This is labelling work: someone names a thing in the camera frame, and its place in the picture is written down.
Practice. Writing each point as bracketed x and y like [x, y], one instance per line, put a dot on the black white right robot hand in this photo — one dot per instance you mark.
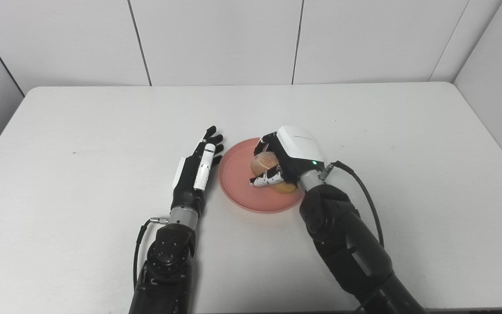
[299, 148]

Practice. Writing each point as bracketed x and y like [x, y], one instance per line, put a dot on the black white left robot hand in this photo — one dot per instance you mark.
[185, 192]

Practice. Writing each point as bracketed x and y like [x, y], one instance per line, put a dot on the yellow-orange fruit piece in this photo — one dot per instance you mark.
[265, 162]

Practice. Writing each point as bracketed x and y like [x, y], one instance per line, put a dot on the pink round plate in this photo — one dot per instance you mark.
[238, 183]

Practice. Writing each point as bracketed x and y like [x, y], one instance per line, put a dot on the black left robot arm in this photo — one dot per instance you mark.
[168, 261]

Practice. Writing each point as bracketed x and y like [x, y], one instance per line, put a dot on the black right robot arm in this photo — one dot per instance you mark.
[347, 244]

